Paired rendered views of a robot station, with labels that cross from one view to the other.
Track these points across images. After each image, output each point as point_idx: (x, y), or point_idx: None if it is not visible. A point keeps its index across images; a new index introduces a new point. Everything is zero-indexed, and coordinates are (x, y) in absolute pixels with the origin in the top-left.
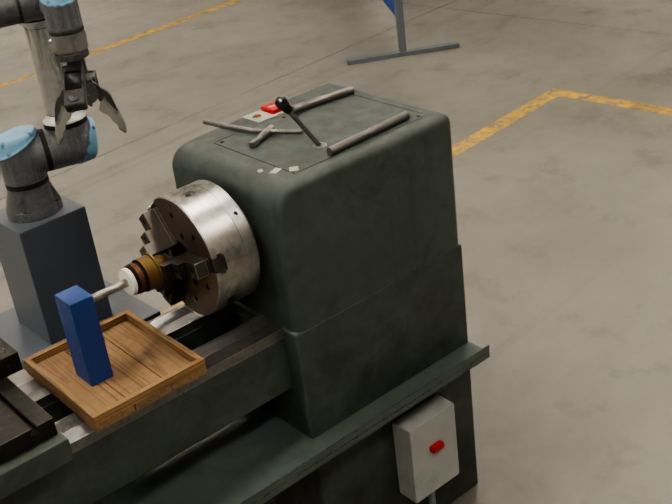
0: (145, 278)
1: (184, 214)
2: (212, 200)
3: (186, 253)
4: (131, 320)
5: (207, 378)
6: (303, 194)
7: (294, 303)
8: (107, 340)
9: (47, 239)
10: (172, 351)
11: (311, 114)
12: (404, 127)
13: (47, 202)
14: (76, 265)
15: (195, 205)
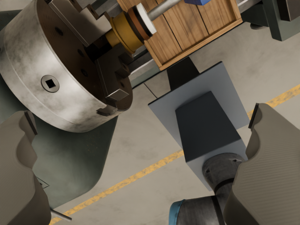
0: (127, 12)
1: (52, 45)
2: (18, 67)
3: (83, 42)
4: (158, 59)
5: None
6: None
7: (14, 10)
8: (177, 39)
9: (216, 138)
10: (126, 2)
11: None
12: None
13: (216, 167)
14: (194, 127)
15: (37, 57)
